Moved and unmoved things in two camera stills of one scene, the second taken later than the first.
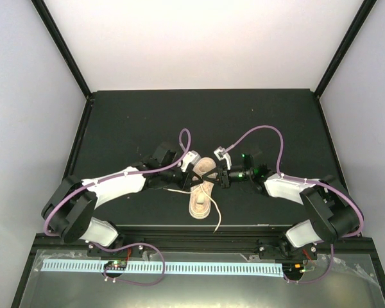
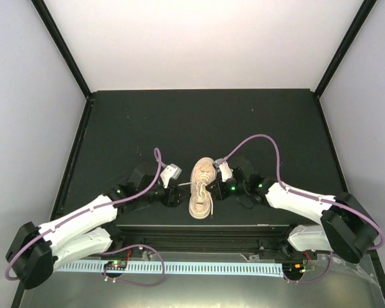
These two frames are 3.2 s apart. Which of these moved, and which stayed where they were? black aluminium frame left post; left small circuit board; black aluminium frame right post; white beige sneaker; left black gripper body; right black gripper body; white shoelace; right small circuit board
Moved: white shoelace; right black gripper body; left black gripper body
Stayed: black aluminium frame right post; white beige sneaker; left small circuit board; black aluminium frame left post; right small circuit board
